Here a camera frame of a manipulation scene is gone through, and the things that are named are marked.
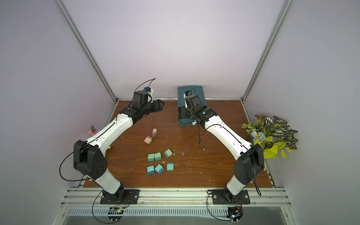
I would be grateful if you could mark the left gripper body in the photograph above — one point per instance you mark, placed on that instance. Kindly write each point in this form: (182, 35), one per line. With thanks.
(148, 108)

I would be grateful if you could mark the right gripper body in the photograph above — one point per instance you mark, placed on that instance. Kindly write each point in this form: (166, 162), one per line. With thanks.
(185, 115)

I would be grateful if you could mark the beige plug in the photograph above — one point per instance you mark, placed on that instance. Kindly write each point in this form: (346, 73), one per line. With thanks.
(154, 132)
(148, 140)

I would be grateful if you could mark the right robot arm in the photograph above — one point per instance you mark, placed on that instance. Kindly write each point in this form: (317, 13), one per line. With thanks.
(249, 157)

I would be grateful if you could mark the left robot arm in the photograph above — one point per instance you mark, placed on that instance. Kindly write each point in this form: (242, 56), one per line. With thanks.
(89, 156)

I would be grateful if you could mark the teal three-drawer cabinet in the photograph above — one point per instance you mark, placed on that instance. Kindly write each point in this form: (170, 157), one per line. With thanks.
(182, 93)

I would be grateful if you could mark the green plug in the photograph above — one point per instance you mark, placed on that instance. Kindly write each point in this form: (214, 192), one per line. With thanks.
(168, 153)
(158, 156)
(151, 158)

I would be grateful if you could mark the teal plug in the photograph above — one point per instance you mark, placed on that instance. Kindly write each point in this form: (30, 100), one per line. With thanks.
(159, 169)
(170, 166)
(151, 170)

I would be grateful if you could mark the artificial green plant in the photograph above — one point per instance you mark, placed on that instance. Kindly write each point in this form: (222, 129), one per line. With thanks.
(274, 135)

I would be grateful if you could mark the left electronics board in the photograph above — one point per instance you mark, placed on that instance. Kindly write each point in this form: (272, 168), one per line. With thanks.
(115, 214)

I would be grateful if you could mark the electronics board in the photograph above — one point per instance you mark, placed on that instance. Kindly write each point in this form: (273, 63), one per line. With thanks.
(115, 214)
(235, 213)

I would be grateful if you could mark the right electronics board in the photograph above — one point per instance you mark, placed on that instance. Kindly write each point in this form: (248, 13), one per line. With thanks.
(235, 213)

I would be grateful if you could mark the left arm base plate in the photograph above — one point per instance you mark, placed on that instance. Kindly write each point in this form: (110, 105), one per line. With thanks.
(123, 197)

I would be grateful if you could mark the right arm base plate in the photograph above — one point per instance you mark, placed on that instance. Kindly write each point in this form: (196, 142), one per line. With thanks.
(221, 196)

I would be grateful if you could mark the aluminium front rail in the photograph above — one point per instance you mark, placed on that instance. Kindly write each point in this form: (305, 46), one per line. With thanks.
(184, 197)

